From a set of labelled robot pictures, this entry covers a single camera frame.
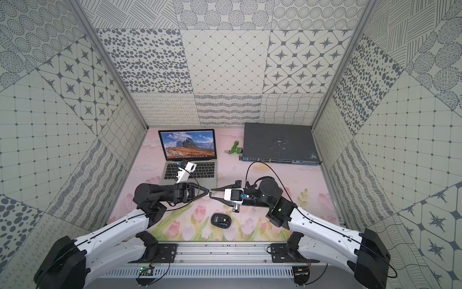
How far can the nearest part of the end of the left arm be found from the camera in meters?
0.58

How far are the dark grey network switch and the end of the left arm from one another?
46 cm

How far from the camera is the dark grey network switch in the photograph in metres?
1.03
